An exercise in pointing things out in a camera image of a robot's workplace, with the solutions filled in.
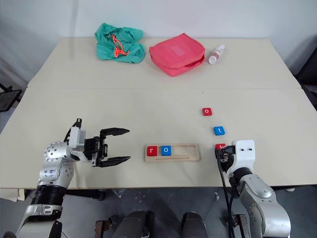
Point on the dark chair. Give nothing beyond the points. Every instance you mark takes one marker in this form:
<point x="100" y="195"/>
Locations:
<point x="308" y="64"/>

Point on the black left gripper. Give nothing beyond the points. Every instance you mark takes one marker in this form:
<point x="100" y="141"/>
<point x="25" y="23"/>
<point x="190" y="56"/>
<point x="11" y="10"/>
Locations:
<point x="95" y="147"/>

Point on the red letter o block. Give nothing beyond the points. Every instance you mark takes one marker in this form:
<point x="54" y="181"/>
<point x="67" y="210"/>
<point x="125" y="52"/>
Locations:
<point x="207" y="111"/>

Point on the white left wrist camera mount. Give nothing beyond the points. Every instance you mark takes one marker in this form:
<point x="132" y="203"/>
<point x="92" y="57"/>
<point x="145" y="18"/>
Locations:
<point x="77" y="138"/>

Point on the red letter b block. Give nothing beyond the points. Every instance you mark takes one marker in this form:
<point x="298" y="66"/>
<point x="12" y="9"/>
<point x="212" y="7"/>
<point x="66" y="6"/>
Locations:
<point x="219" y="146"/>

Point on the blue letter t block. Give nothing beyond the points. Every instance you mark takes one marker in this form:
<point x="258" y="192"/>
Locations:
<point x="219" y="131"/>

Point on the crumpled clear plastic bag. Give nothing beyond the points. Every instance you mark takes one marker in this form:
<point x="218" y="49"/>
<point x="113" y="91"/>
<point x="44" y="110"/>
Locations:
<point x="118" y="192"/>

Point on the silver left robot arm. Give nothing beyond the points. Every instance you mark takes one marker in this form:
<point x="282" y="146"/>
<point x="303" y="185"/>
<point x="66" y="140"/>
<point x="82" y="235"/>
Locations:
<point x="55" y="171"/>

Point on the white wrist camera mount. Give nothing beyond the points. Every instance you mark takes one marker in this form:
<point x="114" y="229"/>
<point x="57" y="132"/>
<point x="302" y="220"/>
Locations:
<point x="245" y="153"/>
<point x="77" y="138"/>

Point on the pink zippered fabric pouch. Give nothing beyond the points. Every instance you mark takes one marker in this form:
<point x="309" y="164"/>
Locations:
<point x="173" y="54"/>

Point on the small white bottle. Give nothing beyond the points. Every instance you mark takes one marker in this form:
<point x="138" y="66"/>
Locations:
<point x="215" y="55"/>

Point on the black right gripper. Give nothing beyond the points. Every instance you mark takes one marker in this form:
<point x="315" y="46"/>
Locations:
<point x="227" y="162"/>

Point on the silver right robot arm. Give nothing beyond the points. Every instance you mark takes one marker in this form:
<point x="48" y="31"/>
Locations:
<point x="260" y="198"/>

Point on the black metal stand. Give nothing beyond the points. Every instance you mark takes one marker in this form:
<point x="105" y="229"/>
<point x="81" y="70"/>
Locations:
<point x="7" y="98"/>

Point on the red letter r block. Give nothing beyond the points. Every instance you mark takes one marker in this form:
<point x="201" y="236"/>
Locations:
<point x="151" y="150"/>

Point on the blue letter o block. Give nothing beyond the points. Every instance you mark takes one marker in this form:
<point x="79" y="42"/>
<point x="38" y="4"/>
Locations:
<point x="166" y="150"/>

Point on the wooden letter tray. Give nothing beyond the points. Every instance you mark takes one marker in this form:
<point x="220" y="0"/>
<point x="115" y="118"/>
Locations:
<point x="184" y="153"/>

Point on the dark rounded shape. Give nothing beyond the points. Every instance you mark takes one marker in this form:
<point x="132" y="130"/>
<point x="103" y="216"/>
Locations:
<point x="133" y="224"/>
<point x="194" y="224"/>

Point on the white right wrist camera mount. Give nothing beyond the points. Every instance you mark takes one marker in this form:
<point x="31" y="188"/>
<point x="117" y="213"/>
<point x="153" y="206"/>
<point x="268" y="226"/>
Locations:
<point x="245" y="153"/>

